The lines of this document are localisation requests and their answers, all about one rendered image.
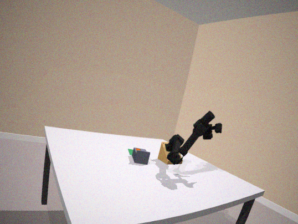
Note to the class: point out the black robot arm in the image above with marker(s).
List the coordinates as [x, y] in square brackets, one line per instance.
[200, 129]

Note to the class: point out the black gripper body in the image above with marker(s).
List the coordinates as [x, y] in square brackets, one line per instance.
[217, 128]

